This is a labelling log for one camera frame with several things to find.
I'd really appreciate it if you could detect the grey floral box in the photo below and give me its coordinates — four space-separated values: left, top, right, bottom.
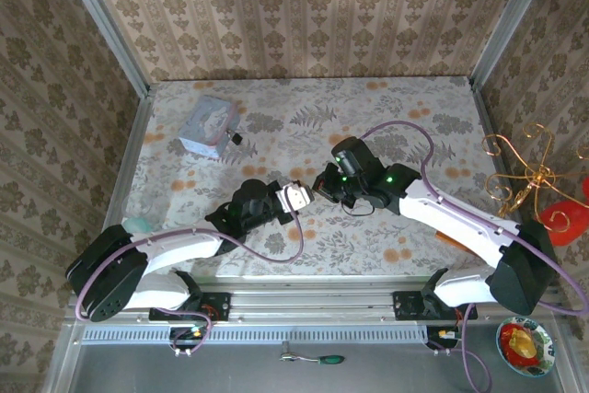
178 95 240 162

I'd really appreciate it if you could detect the orange wooden board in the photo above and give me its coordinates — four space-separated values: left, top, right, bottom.
433 231 476 254

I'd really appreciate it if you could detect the grey slotted cable duct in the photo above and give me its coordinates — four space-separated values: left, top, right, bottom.
82 325 430 344

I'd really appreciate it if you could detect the violet left arm cable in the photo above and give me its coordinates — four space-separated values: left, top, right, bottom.
75 208 306 358

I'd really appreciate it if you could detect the violet arm cable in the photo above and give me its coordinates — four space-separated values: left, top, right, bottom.
75 208 306 358
358 120 589 393

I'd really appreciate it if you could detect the violet right arm cable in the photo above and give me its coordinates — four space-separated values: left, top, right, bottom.
358 120 589 393

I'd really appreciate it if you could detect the black connector board with wires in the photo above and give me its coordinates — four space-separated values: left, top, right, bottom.
426 325 462 351
168 325 209 352

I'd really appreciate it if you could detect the gold wire ornament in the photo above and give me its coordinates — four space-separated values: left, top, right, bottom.
480 122 589 220

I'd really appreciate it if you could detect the aluminium frame post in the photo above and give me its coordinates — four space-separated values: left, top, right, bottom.
469 0 551 88
53 0 152 98

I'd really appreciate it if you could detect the red item in bowl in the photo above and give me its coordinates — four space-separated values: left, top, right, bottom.
500 323 540 363

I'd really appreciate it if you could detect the red balloon figure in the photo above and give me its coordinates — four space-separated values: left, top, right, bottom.
533 176 589 248

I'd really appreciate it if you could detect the yellow item in bowl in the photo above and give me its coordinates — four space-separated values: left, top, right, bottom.
507 329 538 360

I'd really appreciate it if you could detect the aluminium front rail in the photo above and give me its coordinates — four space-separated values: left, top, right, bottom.
64 276 570 324

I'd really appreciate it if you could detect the green-handled screwdriver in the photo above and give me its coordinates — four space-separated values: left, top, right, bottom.
280 341 346 365

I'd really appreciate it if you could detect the clear plastic bag teal item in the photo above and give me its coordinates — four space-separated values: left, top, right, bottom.
120 180 194 234

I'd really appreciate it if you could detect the patterned bowl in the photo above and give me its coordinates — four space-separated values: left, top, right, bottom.
495 317 557 378

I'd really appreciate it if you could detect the floral tablecloth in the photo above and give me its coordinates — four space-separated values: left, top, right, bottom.
108 75 528 279

